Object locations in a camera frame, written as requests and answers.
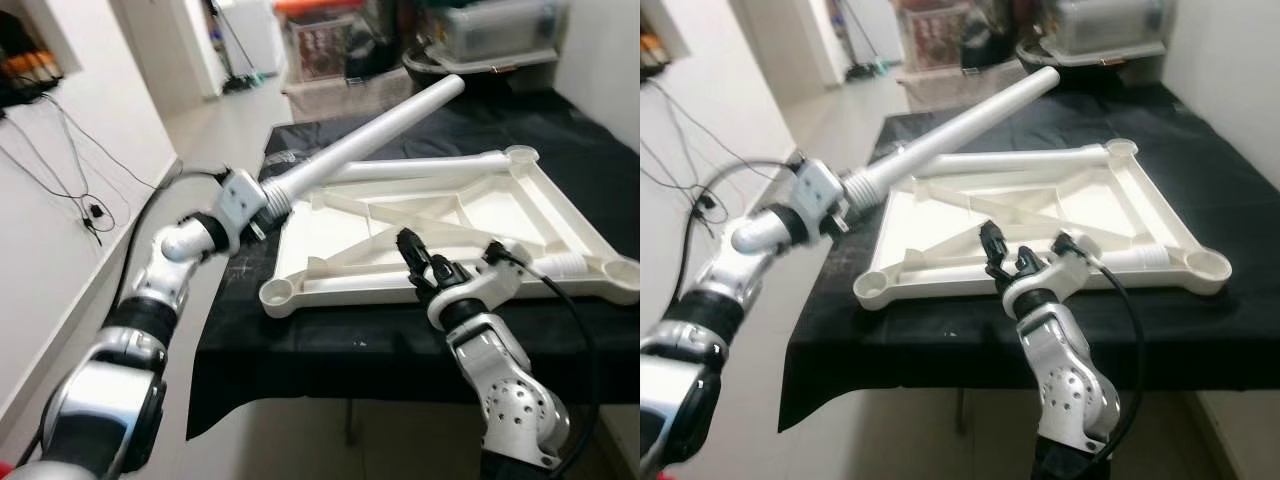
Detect white cabinet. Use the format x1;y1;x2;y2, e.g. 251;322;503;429
830;0;897;67
218;0;286;79

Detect black bag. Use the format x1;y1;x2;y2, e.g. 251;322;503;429
345;0;411;79
965;0;1027;69

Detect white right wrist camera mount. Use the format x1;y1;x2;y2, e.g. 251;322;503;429
468;240;533;306
1003;238;1101;303

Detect clear plastic storage box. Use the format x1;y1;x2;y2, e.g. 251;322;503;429
1048;0;1177;57
438;0;563;63

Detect cream plastic table top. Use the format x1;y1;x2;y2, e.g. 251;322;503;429
258;145;641;319
852;138;1234;311

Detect orange plastic lid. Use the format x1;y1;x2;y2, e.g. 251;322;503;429
272;0;346;19

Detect black tablecloth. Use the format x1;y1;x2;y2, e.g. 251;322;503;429
185;90;641;441
778;85;1280;433

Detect clear tape patch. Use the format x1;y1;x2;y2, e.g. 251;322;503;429
264;148;323;169

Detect black round basin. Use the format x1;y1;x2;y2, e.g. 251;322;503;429
1015;40;1167;87
403;45;557;97

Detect thin black wall cable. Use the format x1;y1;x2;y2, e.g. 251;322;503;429
0;95;161;247
645;80;721;216

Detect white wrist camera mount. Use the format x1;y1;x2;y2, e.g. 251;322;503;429
218;168;271;246
1003;238;1101;303
468;240;533;306
790;155;853;241

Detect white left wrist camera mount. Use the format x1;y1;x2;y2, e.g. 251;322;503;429
218;168;271;246
790;155;853;241

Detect black wall shelf rack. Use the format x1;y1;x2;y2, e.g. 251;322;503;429
0;10;71;111
640;30;667;83

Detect white plastic table leg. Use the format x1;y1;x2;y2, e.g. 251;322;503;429
845;66;1061;206
525;250;601;283
320;148;516;186
915;145;1111;179
1092;246;1183;275
260;73;467;219

